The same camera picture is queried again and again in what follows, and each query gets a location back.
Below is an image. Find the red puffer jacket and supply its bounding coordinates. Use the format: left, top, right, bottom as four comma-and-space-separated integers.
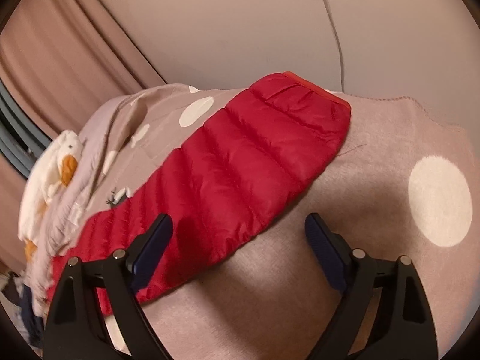
46, 72, 352, 303

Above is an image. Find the navy blue garment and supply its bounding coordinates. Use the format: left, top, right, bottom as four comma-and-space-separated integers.
19, 284, 45, 350

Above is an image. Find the polka dot bed sheet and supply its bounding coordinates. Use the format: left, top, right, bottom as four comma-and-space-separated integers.
72, 85, 479, 359

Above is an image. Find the white goose plush toy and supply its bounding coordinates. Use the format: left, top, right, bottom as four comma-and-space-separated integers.
18, 130, 83, 262

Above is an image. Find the lilac duvet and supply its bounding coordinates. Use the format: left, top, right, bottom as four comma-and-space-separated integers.
25, 96, 128, 317

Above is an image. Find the blue curtain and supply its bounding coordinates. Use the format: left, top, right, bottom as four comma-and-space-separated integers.
0, 82, 52, 179

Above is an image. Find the pink curtain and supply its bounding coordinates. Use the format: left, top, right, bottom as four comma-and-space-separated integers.
1, 0, 164, 272

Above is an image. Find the white power cable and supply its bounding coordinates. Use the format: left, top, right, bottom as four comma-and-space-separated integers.
310, 0, 346, 93

